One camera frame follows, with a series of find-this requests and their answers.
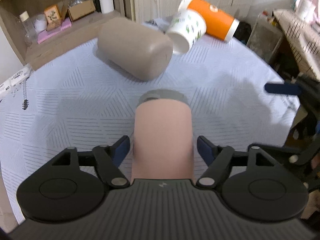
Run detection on pink cup with grey rim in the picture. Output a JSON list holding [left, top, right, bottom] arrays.
[[131, 89, 194, 180]]

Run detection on orange paper cup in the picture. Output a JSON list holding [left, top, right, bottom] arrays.
[[178, 0, 240, 42]]

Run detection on taupe beige cup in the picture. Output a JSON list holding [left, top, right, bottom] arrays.
[[97, 17, 173, 81]]

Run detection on white paper cup green print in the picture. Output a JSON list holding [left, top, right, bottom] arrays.
[[166, 9, 207, 55]]

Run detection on white patterned tablecloth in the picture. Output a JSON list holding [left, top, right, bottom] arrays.
[[1, 35, 300, 223]]

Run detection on white tissue packs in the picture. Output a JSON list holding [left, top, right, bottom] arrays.
[[0, 64, 33, 100]]

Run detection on pink flat box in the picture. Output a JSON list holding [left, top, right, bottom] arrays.
[[37, 18, 72, 44]]

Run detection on clear bottle beige cap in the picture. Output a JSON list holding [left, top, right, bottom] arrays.
[[20, 11, 37, 46]]

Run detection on small cardboard box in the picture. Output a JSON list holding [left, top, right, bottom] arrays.
[[68, 0, 95, 22]]

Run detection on orange floral small box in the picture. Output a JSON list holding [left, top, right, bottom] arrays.
[[43, 4, 61, 24]]

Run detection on white small jar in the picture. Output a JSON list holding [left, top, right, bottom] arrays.
[[34, 14, 48, 33]]

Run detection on wooden bookshelf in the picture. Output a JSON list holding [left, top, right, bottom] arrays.
[[1, 0, 125, 70]]

